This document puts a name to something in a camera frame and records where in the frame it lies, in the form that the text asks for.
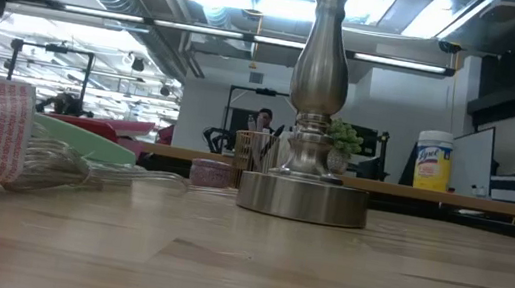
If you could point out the brushed silver lamp base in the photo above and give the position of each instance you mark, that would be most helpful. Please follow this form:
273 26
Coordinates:
320 72

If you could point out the person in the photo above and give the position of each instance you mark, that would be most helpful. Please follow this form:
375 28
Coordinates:
63 104
265 117

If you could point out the mint green stapler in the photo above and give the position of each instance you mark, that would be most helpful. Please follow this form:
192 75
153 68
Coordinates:
86 142

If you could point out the pink stapler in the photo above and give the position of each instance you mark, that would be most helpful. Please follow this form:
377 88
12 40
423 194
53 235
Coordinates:
133 127

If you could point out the LED light strip bar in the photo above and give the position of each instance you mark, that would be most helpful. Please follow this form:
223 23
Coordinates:
203 29

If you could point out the large pink patterned round tin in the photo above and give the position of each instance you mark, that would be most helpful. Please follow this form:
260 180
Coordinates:
210 175

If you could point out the white textured pen cup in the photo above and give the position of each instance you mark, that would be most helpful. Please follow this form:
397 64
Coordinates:
284 153

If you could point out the green succulent in pot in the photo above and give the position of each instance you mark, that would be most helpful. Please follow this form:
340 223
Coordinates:
344 138

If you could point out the black background equipment stand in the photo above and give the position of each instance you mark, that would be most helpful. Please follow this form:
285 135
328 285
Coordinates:
374 155

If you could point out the yellow Lysol wipes canister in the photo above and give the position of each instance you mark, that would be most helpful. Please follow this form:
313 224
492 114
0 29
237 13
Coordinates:
431 163

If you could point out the orange wooden desk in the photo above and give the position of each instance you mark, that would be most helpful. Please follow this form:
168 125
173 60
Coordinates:
432 195

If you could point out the white board panel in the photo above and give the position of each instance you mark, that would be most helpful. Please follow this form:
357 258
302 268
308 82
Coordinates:
472 164

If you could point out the black background rig frame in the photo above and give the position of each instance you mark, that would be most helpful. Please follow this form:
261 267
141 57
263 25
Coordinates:
56 48
265 91

